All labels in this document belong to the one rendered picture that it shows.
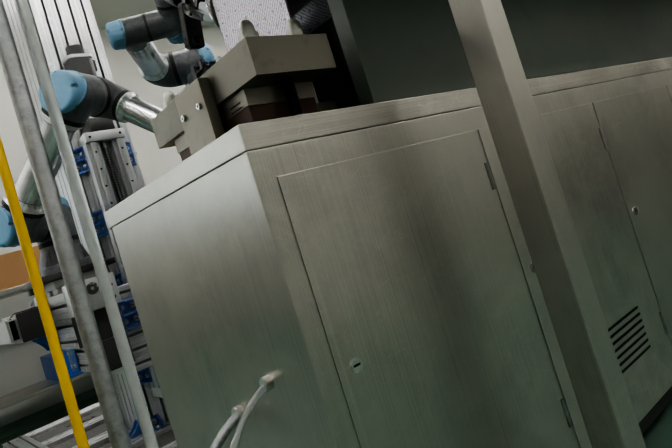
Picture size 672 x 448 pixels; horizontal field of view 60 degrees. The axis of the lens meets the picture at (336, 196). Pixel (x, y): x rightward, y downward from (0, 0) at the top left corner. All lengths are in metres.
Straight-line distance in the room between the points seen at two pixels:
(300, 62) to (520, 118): 0.36
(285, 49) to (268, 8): 0.26
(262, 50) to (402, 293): 0.44
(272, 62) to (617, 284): 0.97
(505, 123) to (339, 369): 0.47
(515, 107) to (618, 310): 0.67
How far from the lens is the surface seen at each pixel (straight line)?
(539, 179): 0.97
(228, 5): 1.30
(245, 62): 0.90
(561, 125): 1.44
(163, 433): 2.16
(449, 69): 1.18
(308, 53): 0.95
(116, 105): 1.75
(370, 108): 0.99
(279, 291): 0.84
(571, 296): 1.00
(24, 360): 4.66
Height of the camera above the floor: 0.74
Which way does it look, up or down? 2 degrees up
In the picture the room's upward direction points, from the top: 17 degrees counter-clockwise
